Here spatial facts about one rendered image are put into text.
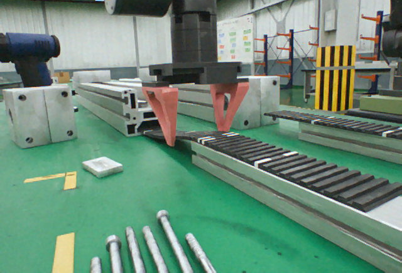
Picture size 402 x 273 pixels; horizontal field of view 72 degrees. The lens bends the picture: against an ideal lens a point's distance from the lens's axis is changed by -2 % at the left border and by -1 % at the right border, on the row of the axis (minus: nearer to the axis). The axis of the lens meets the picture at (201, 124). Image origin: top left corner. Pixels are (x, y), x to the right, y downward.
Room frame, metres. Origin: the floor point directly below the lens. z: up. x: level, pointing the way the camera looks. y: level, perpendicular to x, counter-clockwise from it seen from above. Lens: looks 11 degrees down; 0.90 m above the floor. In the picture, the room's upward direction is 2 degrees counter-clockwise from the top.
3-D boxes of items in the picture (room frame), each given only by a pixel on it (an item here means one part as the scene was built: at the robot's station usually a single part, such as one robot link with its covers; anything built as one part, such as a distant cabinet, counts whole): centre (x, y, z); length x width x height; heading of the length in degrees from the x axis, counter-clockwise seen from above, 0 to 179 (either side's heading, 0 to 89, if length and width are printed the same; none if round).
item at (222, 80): (0.37, -0.02, 0.85); 0.07 x 0.07 x 0.09; 29
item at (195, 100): (0.96, 0.12, 0.82); 0.80 x 0.10 x 0.09; 29
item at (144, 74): (0.96, 0.12, 0.87); 0.16 x 0.11 x 0.07; 29
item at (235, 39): (6.59, -0.68, 0.97); 1.51 x 0.50 x 1.95; 43
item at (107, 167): (0.32, 0.12, 0.78); 0.05 x 0.03 x 0.01; 42
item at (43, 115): (0.51, 0.29, 0.83); 0.11 x 0.10 x 0.10; 132
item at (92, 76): (1.08, 0.41, 0.87); 0.16 x 0.11 x 0.07; 29
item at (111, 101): (0.87, 0.29, 0.82); 0.80 x 0.10 x 0.09; 29
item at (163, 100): (0.34, 0.03, 0.85); 0.07 x 0.07 x 0.09; 29
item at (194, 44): (0.36, 0.00, 0.92); 0.10 x 0.07 x 0.07; 119
